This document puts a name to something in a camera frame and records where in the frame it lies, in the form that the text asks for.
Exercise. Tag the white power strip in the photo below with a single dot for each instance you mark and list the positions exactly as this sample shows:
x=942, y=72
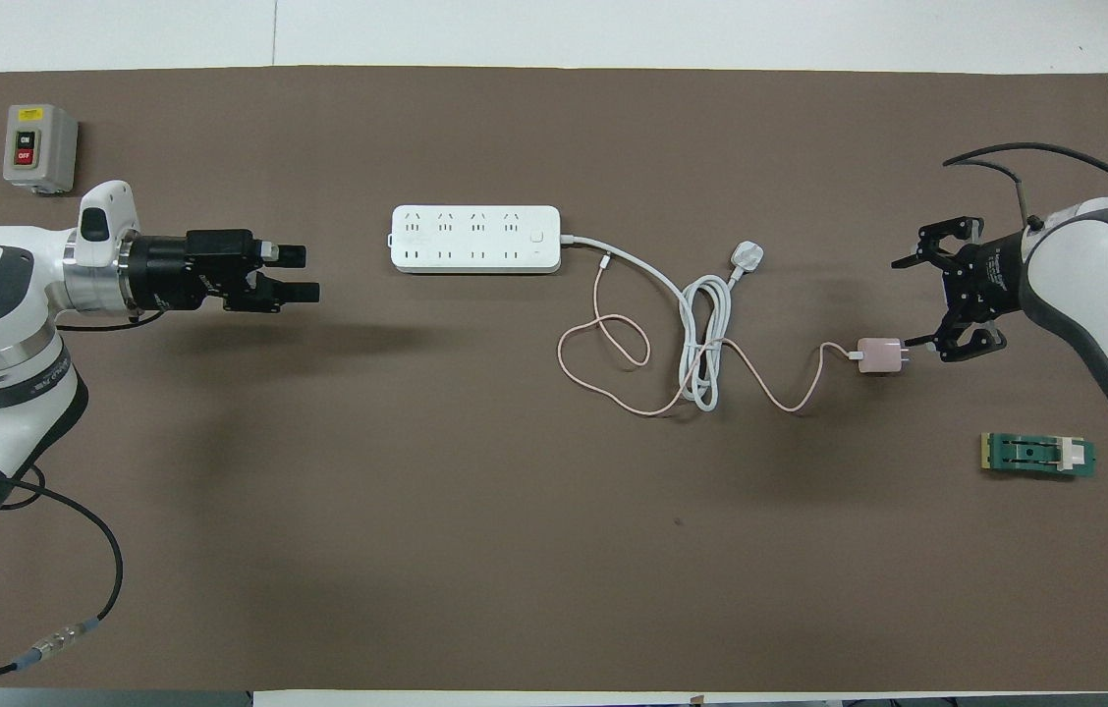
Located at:
x=475, y=239

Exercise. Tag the green knife switch board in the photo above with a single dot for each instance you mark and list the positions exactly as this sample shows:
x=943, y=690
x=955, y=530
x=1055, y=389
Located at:
x=1035, y=455

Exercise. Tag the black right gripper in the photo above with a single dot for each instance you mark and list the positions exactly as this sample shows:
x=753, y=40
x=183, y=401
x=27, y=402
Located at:
x=986, y=280

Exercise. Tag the pink charger plug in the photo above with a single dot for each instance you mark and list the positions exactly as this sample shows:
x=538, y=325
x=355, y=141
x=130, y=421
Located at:
x=878, y=355

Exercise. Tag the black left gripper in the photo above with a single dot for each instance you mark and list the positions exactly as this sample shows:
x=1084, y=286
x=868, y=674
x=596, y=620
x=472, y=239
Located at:
x=191, y=275

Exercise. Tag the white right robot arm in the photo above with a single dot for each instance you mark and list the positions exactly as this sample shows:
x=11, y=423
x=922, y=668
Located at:
x=1104, y=275

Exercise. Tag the grey on-off switch box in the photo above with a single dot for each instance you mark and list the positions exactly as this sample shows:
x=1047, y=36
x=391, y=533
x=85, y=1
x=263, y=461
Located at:
x=38, y=147

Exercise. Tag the brown table mat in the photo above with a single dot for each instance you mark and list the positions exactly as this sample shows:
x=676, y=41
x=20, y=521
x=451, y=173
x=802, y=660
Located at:
x=515, y=550

